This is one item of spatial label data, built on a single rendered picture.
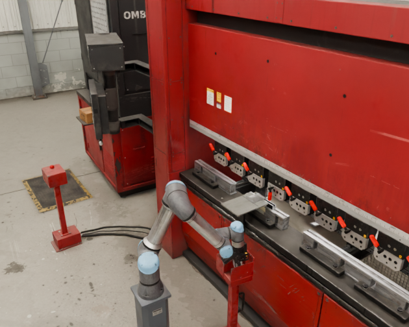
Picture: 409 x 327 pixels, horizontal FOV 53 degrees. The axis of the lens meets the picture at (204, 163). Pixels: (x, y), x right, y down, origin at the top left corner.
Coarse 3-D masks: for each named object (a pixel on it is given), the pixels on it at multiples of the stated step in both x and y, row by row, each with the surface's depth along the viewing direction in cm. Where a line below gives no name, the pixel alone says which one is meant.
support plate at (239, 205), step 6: (240, 198) 284; (222, 204) 277; (228, 204) 277; (234, 204) 277; (240, 204) 277; (246, 204) 277; (252, 204) 277; (258, 204) 277; (264, 204) 277; (234, 210) 270; (240, 210) 270; (246, 210) 270; (252, 210) 271
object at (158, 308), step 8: (136, 288) 237; (136, 296) 232; (168, 296) 232; (136, 304) 238; (144, 304) 226; (152, 304) 228; (160, 304) 232; (136, 312) 242; (144, 312) 231; (152, 312) 231; (160, 312) 235; (168, 312) 242; (136, 320) 247; (144, 320) 233; (152, 320) 234; (160, 320) 237; (168, 320) 244
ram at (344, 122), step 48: (192, 48) 303; (240, 48) 258; (288, 48) 225; (192, 96) 320; (240, 96) 270; (288, 96) 234; (336, 96) 206; (384, 96) 184; (240, 144) 283; (288, 144) 244; (336, 144) 214; (384, 144) 190; (336, 192) 222; (384, 192) 197
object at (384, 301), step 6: (360, 282) 223; (354, 288) 222; (360, 288) 219; (366, 294) 217; (372, 294) 215; (378, 294) 215; (372, 300) 214; (378, 300) 211; (384, 300) 211; (384, 306) 209; (390, 306) 208; (396, 306) 208; (390, 312) 206; (396, 312) 204; (402, 318) 201; (408, 318) 201
